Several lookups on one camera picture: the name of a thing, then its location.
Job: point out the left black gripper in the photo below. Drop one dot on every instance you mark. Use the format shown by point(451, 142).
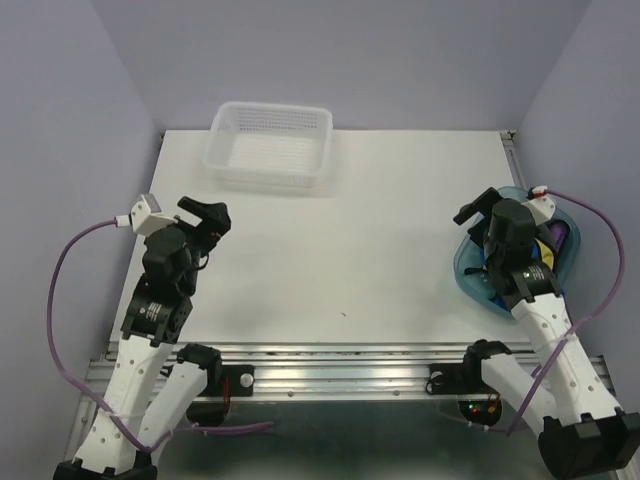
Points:
point(216, 222)

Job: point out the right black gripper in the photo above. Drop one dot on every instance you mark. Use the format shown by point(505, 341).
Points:
point(485, 203)

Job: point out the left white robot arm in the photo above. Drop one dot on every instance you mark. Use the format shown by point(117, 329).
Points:
point(133, 423)

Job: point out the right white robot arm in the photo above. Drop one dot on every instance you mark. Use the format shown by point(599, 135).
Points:
point(581, 428)

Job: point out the translucent blue plastic bin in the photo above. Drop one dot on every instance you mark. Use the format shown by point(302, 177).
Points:
point(501, 298)

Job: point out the purple towel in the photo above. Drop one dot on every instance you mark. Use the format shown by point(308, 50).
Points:
point(560, 232)

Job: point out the white perforated plastic basket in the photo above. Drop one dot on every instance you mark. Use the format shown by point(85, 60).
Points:
point(269, 144)

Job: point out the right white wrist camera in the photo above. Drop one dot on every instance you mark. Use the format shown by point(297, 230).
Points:
point(540, 204)

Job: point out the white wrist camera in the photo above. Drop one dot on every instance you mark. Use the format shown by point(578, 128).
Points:
point(147, 217)
point(540, 204)

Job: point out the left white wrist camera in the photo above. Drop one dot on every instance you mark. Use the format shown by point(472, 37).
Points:
point(147, 217)

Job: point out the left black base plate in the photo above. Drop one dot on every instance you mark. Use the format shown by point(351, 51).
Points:
point(212, 407)

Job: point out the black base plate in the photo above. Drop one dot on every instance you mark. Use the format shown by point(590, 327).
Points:
point(477, 402)
point(212, 407)

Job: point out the aluminium mounting rail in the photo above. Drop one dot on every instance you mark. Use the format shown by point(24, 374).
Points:
point(340, 372)

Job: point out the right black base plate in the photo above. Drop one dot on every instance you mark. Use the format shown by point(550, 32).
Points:
point(477, 402)

